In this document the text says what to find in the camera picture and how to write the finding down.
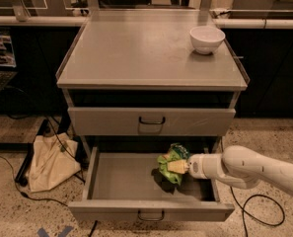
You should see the beige cloth tote bag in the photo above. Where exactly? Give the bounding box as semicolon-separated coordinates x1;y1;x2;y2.
28;133;81;193

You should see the grey metal drawer cabinet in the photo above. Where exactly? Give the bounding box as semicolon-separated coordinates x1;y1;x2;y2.
57;10;248;153

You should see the white ceramic bowl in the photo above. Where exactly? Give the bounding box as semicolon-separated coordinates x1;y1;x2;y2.
189;26;226;54

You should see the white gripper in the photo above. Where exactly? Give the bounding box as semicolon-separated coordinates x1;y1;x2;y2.
167;154;206;179

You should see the black floor cable left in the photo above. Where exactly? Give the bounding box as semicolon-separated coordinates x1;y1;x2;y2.
0;86;87;207

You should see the closed upper grey drawer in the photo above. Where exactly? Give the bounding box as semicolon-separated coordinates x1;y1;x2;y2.
68;107;236;136

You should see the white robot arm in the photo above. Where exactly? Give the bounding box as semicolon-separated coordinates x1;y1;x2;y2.
168;145;293;197

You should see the green rice chip bag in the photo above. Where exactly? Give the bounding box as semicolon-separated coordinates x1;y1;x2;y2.
157;143;189;185

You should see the open lower grey drawer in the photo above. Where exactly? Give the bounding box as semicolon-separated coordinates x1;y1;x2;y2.
69;147;234;222

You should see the blue tape cross mark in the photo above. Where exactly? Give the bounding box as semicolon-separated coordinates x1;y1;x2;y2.
37;226;74;237

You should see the black floor cable right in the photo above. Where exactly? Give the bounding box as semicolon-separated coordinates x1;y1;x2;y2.
220;138;286;237

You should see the black floor cable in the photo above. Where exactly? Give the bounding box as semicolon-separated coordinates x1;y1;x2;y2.
220;138;286;237
0;86;87;207

